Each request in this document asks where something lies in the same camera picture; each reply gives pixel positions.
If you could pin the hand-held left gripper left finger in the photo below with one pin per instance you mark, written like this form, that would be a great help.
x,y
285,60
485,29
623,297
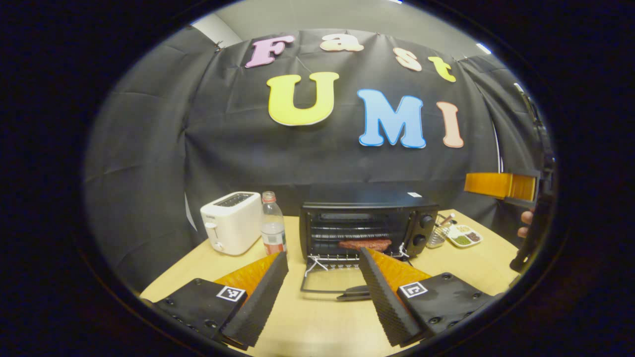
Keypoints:
x,y
260,302

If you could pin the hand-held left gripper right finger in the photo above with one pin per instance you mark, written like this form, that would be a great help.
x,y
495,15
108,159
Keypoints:
x,y
384,302

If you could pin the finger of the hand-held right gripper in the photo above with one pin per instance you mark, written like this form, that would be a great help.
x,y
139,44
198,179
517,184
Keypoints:
x,y
496,185

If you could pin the red meat steak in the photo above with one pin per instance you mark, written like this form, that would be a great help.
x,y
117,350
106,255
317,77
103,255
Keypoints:
x,y
364,244

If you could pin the black electric oven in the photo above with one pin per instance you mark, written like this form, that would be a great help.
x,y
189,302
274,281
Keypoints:
x,y
367,196

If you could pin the white divided plate of beans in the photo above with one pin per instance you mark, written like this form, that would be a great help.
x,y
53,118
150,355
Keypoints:
x,y
465,237

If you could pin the clear bottle with red label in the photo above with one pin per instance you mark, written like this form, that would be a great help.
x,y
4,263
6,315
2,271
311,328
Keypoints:
x,y
274,233

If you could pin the white toaster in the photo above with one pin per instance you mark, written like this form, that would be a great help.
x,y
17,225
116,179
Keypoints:
x,y
230,225

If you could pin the ceiling light panel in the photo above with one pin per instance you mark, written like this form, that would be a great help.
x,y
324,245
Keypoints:
x,y
483,48

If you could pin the black backdrop cloth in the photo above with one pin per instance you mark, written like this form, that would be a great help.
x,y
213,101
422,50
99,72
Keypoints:
x,y
149,148

